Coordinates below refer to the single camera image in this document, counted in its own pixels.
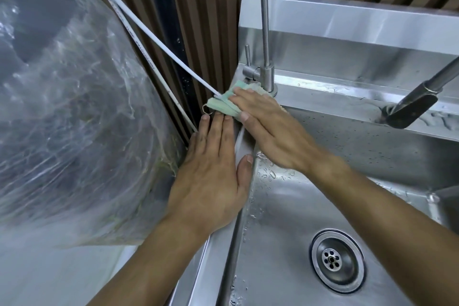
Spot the dark grey faucet sprayer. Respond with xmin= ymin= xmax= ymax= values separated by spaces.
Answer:
xmin=380 ymin=61 xmax=459 ymax=130

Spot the round steel sink drain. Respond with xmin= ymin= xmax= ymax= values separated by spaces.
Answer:
xmin=310 ymin=229 xmax=367 ymax=294

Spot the thin steel water tap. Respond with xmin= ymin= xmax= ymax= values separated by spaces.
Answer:
xmin=242 ymin=0 xmax=279 ymax=98

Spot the person's left forearm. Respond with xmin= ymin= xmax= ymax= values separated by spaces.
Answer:
xmin=85 ymin=209 xmax=232 ymax=306

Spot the grey wrapped appliance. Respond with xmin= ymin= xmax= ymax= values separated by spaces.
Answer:
xmin=0 ymin=0 xmax=77 ymax=66

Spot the person's left hand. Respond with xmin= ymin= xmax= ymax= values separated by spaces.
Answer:
xmin=168 ymin=112 xmax=255 ymax=235

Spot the green cleaning cloth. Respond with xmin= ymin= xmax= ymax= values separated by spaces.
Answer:
xmin=202 ymin=80 xmax=287 ymax=118

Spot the stainless steel sink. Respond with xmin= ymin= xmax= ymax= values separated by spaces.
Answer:
xmin=168 ymin=0 xmax=459 ymax=306

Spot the person's right forearm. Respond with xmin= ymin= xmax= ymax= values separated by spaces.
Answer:
xmin=306 ymin=150 xmax=459 ymax=306

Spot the person's right hand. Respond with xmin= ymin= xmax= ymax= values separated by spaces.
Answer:
xmin=229 ymin=87 xmax=324 ymax=174

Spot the white plastic tube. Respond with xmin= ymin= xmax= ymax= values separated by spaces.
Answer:
xmin=103 ymin=0 xmax=198 ymax=133
xmin=76 ymin=0 xmax=222 ymax=98

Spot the clear plastic wrap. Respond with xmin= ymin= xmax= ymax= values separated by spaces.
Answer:
xmin=0 ymin=0 xmax=188 ymax=250

